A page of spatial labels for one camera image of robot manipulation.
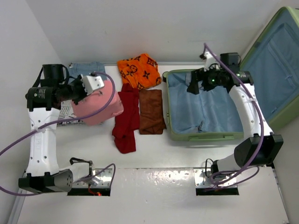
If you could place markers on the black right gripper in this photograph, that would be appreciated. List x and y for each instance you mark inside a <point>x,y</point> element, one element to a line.
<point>202,75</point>

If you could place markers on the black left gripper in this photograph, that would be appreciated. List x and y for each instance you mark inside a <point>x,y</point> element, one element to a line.
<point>79,80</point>

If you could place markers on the newspaper print cloth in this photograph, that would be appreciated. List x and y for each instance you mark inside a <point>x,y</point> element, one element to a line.
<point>66,112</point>

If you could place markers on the pink vanity case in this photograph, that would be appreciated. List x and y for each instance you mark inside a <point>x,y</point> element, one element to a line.
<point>97,100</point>

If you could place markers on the brown towel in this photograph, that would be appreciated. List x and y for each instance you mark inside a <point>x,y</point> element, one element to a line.
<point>151,112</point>

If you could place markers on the red garment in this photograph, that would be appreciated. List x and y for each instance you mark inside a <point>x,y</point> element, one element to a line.
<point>128,121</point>

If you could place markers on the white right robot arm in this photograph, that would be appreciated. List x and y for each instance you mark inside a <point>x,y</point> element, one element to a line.
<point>260,145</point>

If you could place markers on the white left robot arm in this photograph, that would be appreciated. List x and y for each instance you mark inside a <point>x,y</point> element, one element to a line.
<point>44,99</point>

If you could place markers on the light blue jeans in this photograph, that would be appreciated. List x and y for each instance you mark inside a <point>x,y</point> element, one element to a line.
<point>84,69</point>

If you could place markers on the green suitcase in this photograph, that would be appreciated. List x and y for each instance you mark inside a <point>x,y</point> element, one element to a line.
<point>265,105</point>

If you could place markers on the orange patterned garment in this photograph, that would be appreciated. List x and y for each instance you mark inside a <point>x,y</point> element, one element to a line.
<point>140,72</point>

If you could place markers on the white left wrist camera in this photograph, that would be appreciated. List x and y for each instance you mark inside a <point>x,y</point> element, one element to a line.
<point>92,83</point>

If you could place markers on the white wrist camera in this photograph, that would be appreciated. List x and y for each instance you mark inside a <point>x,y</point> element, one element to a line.
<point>92,83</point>
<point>209,60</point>

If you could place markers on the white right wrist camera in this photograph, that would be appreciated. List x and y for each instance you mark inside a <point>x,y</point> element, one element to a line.
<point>209,60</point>

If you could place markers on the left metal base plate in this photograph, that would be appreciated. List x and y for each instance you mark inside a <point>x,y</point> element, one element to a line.
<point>102,181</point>

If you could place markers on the metal base plate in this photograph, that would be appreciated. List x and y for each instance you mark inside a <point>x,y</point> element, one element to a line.
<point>202,181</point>
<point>102,181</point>

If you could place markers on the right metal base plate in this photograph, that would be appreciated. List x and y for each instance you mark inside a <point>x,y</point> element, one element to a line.
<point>202,181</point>

